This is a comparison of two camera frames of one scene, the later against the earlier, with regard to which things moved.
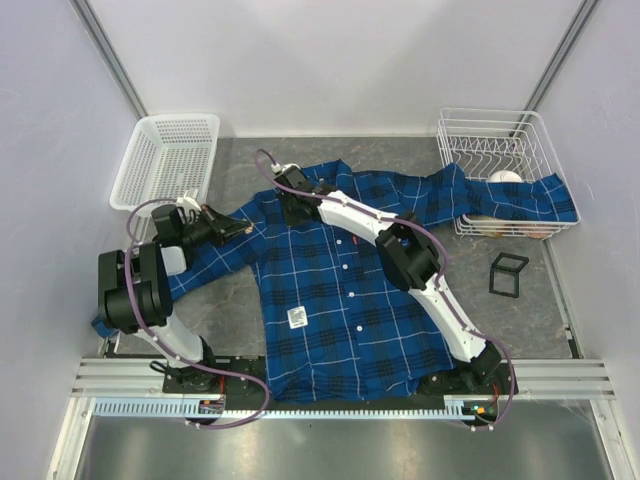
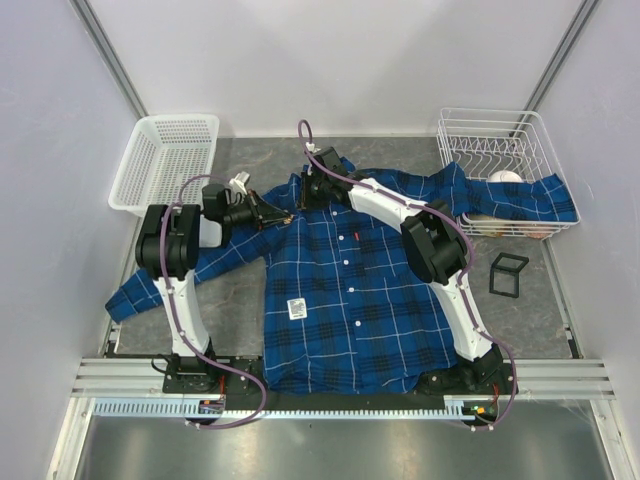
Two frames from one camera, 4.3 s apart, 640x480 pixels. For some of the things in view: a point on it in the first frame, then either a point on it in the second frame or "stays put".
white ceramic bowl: x=504 y=176 stays put
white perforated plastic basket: x=167 y=155 stays put
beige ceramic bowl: x=487 y=226 stays put
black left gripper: x=221 y=226 → x=260 y=209
